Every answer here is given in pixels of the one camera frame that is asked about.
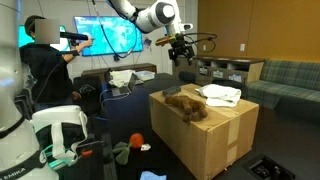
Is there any large cardboard box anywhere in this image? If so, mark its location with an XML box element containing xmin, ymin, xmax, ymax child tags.
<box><xmin>149</xmin><ymin>91</ymin><xmax>259</xmax><ymax>180</ymax></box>

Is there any green plaid sofa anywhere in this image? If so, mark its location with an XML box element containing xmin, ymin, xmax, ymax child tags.
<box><xmin>247</xmin><ymin>60</ymin><xmax>320</xmax><ymax>122</ymax></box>

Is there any blue sponge cloth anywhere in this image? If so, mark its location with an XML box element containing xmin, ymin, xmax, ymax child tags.
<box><xmin>139</xmin><ymin>171</ymin><xmax>167</xmax><ymax>180</ymax></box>

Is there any white cloth towel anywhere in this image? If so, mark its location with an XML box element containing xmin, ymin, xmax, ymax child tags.
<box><xmin>196</xmin><ymin>84</ymin><xmax>242</xmax><ymax>107</ymax></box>

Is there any wooden cubby shelf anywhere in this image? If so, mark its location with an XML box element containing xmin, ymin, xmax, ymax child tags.
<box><xmin>193</xmin><ymin>56</ymin><xmax>264</xmax><ymax>85</ymax></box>

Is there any white VR headset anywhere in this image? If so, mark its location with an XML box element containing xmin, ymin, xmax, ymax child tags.
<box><xmin>31</xmin><ymin>105</ymin><xmax>88</xmax><ymax>170</ymax></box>

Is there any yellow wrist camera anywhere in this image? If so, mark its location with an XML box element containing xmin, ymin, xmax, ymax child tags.
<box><xmin>155</xmin><ymin>36</ymin><xmax>176</xmax><ymax>46</ymax></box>

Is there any orange radish plush toy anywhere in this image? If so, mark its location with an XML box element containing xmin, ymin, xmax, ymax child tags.
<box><xmin>112</xmin><ymin>133</ymin><xmax>151</xmax><ymax>165</ymax></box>

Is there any person in black shirt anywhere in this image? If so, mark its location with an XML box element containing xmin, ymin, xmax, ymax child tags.
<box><xmin>19</xmin><ymin>14</ymin><xmax>94</xmax><ymax>111</ymax></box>

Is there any brown plush animal toy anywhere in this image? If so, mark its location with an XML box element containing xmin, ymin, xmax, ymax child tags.
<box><xmin>165</xmin><ymin>95</ymin><xmax>208</xmax><ymax>122</ymax></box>

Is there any wall display screen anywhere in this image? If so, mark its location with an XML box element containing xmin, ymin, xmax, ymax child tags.
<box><xmin>18</xmin><ymin>15</ymin><xmax>144</xmax><ymax>58</ymax></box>

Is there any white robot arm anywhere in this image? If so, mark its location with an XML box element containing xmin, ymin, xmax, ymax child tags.
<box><xmin>106</xmin><ymin>0</ymin><xmax>194</xmax><ymax>66</ymax></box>

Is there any open laptop computer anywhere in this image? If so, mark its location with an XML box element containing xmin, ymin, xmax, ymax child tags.
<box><xmin>112</xmin><ymin>74</ymin><xmax>137</xmax><ymax>97</ymax></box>

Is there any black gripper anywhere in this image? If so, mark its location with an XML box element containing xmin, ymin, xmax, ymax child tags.
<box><xmin>168</xmin><ymin>33</ymin><xmax>194</xmax><ymax>66</ymax></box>

